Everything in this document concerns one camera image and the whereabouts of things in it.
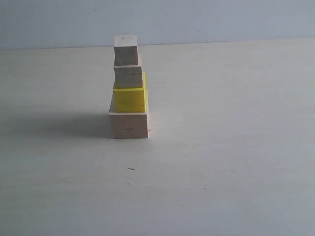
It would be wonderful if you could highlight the large light wooden cube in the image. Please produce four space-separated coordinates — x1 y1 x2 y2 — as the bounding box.
108 90 149 139

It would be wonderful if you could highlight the medium grooved wooden cube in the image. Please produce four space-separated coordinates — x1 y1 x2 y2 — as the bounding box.
114 54 143 89

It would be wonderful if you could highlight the small wooden cube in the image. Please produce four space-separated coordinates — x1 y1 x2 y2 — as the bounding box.
114 34 138 66

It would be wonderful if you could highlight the yellow cube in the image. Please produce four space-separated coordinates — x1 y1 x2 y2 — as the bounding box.
113 72 148 113

